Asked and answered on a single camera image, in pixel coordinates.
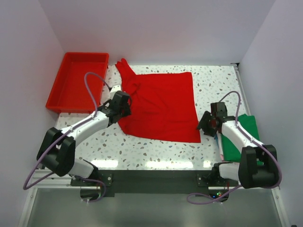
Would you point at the red plastic bin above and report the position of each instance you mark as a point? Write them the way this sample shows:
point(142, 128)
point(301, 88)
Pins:
point(69, 93)

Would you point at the red t-shirt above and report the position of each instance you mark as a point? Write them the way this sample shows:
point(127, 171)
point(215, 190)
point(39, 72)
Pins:
point(163, 105)

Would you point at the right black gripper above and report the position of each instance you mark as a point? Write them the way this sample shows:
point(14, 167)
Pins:
point(202, 124)

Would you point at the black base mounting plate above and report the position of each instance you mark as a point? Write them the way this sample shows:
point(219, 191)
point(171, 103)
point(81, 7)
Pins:
point(160, 181)

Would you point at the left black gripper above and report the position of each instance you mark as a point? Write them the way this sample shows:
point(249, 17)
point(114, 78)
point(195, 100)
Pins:
point(127, 111)

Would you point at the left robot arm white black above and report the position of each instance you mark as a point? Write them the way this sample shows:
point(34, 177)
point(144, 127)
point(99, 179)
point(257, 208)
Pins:
point(57, 151)

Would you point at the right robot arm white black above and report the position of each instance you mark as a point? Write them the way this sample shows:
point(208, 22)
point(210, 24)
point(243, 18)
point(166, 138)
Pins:
point(258, 166)

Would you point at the folded green t-shirt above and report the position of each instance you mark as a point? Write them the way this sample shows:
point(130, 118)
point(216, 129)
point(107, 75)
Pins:
point(238, 135)

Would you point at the aluminium frame rail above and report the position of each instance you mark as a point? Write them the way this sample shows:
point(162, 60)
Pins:
point(47, 178)

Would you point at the folded teal t-shirt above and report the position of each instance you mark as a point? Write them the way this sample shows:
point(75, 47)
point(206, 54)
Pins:
point(216, 138)

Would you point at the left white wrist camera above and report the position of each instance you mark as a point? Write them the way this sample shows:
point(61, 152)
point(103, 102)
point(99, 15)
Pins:
point(115, 88)

